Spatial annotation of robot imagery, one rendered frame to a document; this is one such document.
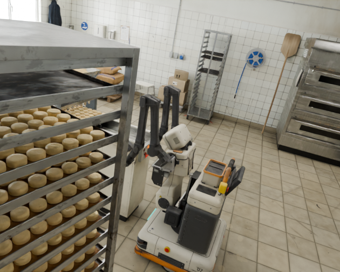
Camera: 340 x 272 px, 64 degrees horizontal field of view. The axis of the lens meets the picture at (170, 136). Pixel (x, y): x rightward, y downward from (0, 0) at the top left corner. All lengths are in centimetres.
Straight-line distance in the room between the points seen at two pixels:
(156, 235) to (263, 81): 453
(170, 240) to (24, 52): 196
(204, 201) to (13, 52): 163
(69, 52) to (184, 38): 569
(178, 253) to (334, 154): 396
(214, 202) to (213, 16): 478
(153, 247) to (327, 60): 404
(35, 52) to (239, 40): 563
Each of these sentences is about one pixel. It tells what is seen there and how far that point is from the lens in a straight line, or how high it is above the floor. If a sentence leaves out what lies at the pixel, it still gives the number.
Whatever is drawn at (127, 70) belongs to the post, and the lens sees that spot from 90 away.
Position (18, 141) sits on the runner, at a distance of 75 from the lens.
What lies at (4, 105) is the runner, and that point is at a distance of 70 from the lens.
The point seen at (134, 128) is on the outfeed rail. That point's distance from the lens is 267.
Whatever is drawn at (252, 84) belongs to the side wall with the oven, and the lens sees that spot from 619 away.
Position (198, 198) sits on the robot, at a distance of 201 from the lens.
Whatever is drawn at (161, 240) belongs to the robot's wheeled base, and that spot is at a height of 28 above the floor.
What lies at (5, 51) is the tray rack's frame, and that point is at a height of 181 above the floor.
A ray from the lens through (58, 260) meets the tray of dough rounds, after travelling 117.
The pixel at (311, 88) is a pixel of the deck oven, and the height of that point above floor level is 123.
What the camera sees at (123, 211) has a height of 15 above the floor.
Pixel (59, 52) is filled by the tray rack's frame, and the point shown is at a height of 181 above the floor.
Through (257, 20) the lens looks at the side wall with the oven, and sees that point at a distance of 612.
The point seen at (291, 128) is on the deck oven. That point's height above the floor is 48.
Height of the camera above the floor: 192
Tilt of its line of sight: 23 degrees down
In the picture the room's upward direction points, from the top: 11 degrees clockwise
